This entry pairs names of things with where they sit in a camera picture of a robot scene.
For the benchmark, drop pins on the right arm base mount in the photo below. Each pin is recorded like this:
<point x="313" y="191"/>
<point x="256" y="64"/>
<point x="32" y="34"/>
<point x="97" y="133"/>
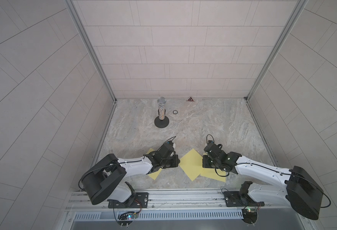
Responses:
<point x="240" y="198"/>

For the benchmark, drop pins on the metal corner profile left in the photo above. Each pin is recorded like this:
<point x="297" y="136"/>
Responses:
<point x="86" y="41"/>

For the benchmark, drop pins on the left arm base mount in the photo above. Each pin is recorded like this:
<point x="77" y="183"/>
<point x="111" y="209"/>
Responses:
<point x="124" y="197"/>

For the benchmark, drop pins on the vent grille strip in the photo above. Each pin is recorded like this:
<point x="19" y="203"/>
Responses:
<point x="162" y="215"/>

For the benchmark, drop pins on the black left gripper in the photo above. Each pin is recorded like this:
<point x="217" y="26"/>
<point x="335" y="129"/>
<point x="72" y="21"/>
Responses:
<point x="175" y="158"/>

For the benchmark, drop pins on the right circuit board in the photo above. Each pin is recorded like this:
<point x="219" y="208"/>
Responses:
<point x="250" y="216"/>

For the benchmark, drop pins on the yellow square paper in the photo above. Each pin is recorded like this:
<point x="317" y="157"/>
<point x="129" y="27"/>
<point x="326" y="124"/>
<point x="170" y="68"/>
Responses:
<point x="192" y="164"/>

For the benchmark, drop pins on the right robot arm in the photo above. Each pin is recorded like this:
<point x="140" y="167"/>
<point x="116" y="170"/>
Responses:
<point x="293" y="188"/>

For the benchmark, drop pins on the black round-base stand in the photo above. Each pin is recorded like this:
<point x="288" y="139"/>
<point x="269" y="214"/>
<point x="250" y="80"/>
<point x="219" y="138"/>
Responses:
<point x="161" y="121"/>

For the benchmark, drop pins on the metal corner profile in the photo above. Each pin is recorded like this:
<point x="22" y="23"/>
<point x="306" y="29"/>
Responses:
<point x="295" y="14"/>
<point x="86" y="41"/>

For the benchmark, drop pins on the circuit board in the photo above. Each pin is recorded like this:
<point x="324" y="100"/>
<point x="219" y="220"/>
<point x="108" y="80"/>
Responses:
<point x="250" y="216"/>
<point x="125" y="219"/>

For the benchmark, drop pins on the metal corner profile right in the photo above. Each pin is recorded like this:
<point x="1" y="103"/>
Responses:
<point x="295" y="14"/>

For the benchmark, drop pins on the left circuit board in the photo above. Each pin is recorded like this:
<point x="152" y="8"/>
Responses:
<point x="125" y="219"/>

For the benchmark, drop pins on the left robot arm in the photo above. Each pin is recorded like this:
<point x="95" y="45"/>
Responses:
<point x="103" y="181"/>

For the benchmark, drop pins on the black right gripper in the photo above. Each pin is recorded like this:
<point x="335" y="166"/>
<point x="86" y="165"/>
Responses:
<point x="204" y="158"/>

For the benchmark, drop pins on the red triangular sticker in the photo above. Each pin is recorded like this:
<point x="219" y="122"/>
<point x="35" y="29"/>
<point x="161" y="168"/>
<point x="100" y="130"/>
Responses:
<point x="190" y="99"/>

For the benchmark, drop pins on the aluminium rail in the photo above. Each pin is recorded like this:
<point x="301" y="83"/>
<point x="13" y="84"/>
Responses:
<point x="189" y="199"/>

